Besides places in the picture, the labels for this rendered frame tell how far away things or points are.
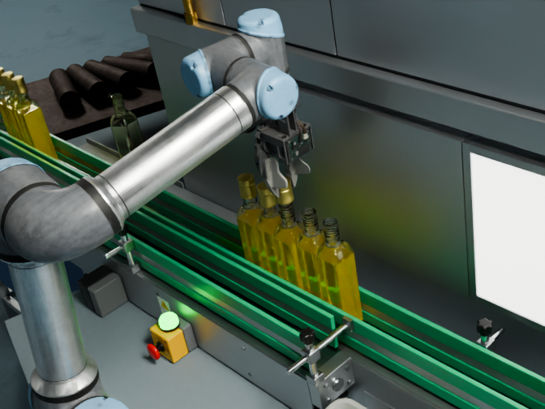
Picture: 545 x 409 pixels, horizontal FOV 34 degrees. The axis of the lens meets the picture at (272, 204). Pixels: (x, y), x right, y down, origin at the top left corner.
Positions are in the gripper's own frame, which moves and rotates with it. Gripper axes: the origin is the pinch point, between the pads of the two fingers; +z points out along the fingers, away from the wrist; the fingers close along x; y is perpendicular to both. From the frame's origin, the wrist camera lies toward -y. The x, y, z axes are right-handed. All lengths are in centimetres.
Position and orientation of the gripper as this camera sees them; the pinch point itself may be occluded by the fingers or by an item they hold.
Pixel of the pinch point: (281, 184)
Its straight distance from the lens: 169.6
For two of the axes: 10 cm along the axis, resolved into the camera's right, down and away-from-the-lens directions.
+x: 7.2, -4.7, 5.0
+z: 1.6, 8.2, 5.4
